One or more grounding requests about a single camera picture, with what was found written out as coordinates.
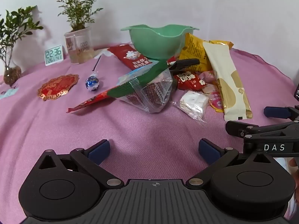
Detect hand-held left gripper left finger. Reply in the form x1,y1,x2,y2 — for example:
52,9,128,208
37,139,124,188

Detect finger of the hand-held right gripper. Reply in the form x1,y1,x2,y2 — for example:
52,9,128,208
264,106,299,122
225,120,299,138

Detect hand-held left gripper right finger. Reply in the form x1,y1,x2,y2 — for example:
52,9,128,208
186,138,276,188

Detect long red green stick packet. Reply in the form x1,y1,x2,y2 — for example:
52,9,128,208
68,61,173,114

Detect yellow snack bag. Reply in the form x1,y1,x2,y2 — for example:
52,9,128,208
179,33,234,73

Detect green plastic bowl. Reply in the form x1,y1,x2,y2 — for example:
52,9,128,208
121,24,200,60

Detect person's right hand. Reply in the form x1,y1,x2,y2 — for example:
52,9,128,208
289,158,299,203

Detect pink orange candy packet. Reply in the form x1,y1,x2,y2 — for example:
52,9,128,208
202,84,226,113

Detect cream gold long packet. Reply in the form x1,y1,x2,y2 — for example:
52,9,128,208
203,41,253,122

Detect white nougat in clear wrap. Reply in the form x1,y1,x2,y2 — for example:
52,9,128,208
172,90,209,124

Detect pink tablecloth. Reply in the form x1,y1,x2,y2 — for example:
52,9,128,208
0,42,299,224

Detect pink candy wrapper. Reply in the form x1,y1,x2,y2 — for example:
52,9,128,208
198,70,216,83

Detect small red snack packet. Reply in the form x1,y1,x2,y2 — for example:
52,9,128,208
176,71,208,91

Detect blue wrapped chocolate ball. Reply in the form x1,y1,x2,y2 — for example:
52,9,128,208
85,73,101,91

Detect clear plastic snack packet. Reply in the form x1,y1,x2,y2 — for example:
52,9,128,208
119,69,174,114

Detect red gold paper ornament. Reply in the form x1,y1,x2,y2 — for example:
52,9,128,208
38,74,80,101

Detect red tea sachet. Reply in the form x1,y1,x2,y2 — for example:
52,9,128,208
107,45,159,71

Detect white digital clock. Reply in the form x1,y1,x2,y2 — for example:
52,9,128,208
44,45,64,66

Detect plant in clear printed cup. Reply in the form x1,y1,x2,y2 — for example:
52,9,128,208
57,0,104,64

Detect leafy plant in glass vase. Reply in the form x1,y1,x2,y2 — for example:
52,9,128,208
0,5,44,87

